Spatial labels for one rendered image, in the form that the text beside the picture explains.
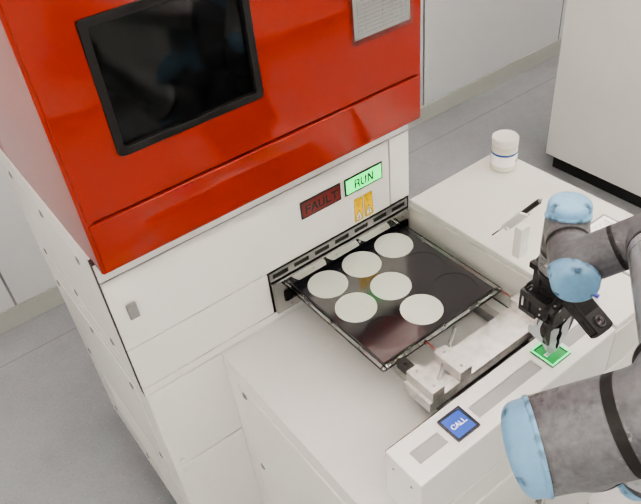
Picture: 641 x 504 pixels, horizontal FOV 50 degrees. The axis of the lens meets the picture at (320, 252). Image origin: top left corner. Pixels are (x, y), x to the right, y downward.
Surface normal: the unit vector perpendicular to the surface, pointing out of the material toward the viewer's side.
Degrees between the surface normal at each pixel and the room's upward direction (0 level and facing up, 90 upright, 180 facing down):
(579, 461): 68
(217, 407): 90
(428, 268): 0
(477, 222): 0
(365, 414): 0
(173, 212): 90
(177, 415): 90
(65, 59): 90
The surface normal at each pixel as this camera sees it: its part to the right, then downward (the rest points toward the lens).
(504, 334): -0.09, -0.76
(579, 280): -0.18, 0.65
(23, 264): 0.60, 0.47
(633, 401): -0.46, -0.52
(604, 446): -0.51, 0.12
